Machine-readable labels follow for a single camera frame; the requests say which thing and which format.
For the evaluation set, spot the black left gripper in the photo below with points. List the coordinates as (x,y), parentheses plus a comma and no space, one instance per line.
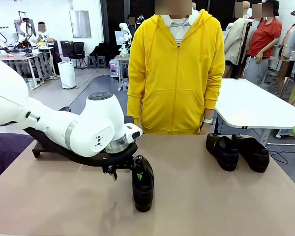
(124,165)

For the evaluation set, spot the small white background robot arm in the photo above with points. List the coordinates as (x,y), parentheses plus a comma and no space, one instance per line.
(125,29)

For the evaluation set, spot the person's right forearm yellow sleeve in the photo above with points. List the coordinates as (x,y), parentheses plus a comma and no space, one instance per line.
(134,98)

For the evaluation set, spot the person's left forearm yellow sleeve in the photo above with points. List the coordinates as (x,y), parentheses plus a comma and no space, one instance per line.
(215,98)

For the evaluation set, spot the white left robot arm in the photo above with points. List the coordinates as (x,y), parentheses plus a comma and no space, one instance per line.
(88,127)

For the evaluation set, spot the black shoe stand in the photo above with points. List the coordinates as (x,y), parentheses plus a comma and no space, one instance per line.
(43,151)

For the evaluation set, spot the person's left hand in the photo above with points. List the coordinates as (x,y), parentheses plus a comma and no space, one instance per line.
(206,128)

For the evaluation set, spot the white folding table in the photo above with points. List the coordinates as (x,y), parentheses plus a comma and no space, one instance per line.
(248,103)

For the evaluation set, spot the mannequin in tan jacket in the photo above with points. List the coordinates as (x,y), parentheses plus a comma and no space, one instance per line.
(288,44)

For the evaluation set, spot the person in yellow hoodie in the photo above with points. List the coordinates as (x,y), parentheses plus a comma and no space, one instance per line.
(177,86)

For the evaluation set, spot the computer case with coloured lights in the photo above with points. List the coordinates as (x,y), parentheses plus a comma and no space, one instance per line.
(113,68)

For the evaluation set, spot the white air purifier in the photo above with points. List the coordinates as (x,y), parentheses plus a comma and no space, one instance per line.
(67,76)

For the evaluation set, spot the grey stool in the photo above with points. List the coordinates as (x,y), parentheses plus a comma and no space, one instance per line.
(102,61)
(92,61)

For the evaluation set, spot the small wooden top table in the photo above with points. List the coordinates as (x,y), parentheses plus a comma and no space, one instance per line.
(121,57)

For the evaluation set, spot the purple fabric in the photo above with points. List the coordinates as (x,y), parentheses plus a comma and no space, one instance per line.
(5,157)

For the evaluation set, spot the black bag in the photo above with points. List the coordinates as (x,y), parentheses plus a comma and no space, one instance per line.
(100,49)

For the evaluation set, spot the black office chair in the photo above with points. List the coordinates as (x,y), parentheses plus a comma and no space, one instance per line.
(77,50)

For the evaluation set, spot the background person in dark clothes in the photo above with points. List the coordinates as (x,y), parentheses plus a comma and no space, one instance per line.
(132,28)

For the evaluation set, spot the seated person in white shirt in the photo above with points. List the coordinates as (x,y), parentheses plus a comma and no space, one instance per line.
(45,35)

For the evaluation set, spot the white work desk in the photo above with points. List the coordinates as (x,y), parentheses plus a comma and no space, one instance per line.
(12,57)

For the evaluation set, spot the grey wall panel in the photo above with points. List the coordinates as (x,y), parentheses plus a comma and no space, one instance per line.
(79,24)

